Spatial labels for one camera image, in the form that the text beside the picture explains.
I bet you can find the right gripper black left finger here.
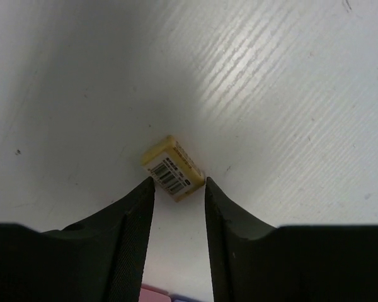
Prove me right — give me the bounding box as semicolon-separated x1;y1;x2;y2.
43;177;155;301

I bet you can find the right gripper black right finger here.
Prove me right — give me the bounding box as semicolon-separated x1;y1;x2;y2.
204;177;275;301

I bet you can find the small beige eraser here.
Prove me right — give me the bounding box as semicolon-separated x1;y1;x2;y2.
140;135;205;202

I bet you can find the three-colour compartment box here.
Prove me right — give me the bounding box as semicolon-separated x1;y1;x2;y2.
139;284;195;302

